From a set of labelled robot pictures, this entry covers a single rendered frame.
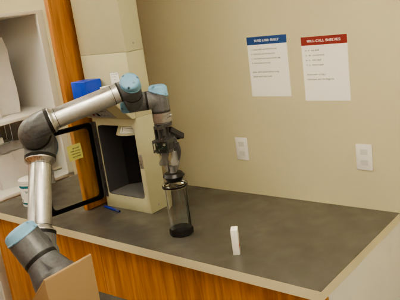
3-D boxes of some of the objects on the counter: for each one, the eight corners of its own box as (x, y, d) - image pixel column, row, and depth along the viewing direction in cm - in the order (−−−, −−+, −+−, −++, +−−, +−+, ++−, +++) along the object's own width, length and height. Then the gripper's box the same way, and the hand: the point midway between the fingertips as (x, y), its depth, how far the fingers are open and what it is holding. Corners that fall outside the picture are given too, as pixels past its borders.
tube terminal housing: (141, 189, 298) (118, 49, 279) (186, 196, 278) (163, 44, 259) (107, 205, 280) (80, 56, 261) (152, 213, 259) (125, 52, 240)
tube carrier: (197, 225, 234) (191, 179, 229) (187, 236, 225) (180, 187, 219) (175, 225, 239) (168, 178, 233) (164, 235, 229) (156, 187, 224)
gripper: (144, 126, 216) (153, 177, 221) (169, 125, 211) (177, 177, 216) (155, 121, 223) (163, 170, 229) (178, 119, 219) (186, 170, 224)
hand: (172, 168), depth 225 cm, fingers closed on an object, 3 cm apart
